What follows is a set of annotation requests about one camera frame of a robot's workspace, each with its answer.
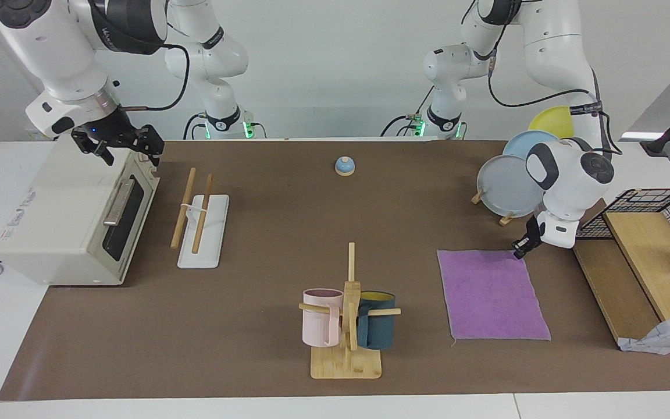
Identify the purple and grey towel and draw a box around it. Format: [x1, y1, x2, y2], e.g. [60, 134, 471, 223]
[437, 249, 551, 347]

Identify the wooden plate rack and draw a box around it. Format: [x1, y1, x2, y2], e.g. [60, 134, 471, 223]
[471, 192, 516, 227]

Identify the white wooden towel rack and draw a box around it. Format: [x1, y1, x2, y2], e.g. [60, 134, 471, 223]
[170, 168, 230, 269]

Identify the grey plate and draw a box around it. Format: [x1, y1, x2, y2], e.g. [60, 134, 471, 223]
[477, 155, 545, 218]

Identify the cream toaster oven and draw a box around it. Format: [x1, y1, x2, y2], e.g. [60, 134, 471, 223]
[0, 135, 160, 286]

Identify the light blue plate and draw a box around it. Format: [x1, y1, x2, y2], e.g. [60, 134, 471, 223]
[502, 130, 559, 161]

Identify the yellow plate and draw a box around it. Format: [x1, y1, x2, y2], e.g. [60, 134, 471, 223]
[528, 106, 575, 140]

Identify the wooden two-tier shelf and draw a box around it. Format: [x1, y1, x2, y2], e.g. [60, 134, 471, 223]
[571, 201, 670, 350]

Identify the dark green mug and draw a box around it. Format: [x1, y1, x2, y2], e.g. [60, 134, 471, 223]
[357, 290, 397, 350]

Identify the white marbled sheet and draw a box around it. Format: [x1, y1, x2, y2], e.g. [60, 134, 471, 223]
[619, 313, 670, 356]

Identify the brown table mat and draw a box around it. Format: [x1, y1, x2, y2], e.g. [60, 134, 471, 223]
[0, 140, 670, 401]

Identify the wooden mug tree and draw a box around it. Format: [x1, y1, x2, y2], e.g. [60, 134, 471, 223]
[298, 242, 401, 380]

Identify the pink mug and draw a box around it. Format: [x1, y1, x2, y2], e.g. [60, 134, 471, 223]
[302, 288, 344, 348]

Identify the black base cable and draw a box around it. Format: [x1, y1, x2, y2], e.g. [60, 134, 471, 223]
[380, 86, 434, 138]
[183, 112, 208, 140]

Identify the black wire basket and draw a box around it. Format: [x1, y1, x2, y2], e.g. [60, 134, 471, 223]
[568, 188, 670, 251]

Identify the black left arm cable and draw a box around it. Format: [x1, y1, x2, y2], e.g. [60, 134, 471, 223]
[463, 0, 623, 157]

